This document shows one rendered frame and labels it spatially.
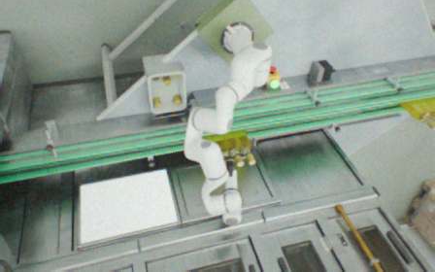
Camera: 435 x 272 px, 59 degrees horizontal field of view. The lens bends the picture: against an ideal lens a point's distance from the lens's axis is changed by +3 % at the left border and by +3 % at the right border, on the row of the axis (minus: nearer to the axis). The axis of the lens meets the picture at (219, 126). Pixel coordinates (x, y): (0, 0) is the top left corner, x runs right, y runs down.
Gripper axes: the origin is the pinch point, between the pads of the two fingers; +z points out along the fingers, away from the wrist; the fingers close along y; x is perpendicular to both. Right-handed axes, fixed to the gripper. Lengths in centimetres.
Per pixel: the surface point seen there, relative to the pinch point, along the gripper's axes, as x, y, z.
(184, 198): 20.5, -13.7, -7.0
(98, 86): 80, -16, 83
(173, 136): 26.8, 3.2, 17.2
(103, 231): 54, -13, -24
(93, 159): 64, -4, 9
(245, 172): -8.7, -13.9, 9.3
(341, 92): -59, 12, 42
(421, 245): -267, -315, 152
